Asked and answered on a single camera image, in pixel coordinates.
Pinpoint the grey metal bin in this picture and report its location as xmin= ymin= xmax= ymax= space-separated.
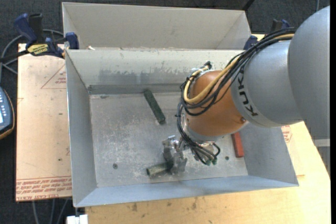
xmin=61 ymin=2 xmax=299 ymax=208

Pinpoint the dark green block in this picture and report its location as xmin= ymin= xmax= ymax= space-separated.
xmin=143 ymin=89 xmax=166 ymax=125
xmin=145 ymin=161 xmax=174 ymax=179

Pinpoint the brown cardboard board, red print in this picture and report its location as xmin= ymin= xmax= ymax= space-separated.
xmin=15 ymin=43 xmax=306 ymax=202

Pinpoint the red-brown flat block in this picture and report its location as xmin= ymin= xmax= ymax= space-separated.
xmin=230 ymin=131 xmax=246 ymax=158

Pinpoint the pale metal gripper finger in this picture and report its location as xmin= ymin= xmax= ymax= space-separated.
xmin=171 ymin=152 xmax=188 ymax=175
xmin=162 ymin=135 xmax=177 ymax=165

